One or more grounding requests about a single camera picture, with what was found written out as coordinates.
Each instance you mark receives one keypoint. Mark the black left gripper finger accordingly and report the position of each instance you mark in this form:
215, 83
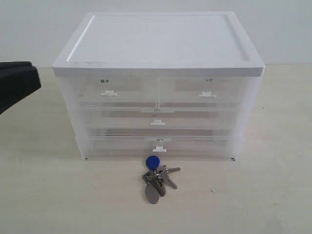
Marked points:
18, 79

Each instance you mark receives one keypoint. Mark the white translucent drawer cabinet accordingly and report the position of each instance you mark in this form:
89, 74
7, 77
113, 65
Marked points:
159, 45

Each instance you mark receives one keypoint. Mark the key bunch with blue tag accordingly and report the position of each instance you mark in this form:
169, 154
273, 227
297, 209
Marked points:
156, 178

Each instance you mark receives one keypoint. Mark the clear plastic container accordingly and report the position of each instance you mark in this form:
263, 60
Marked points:
175, 146
215, 119

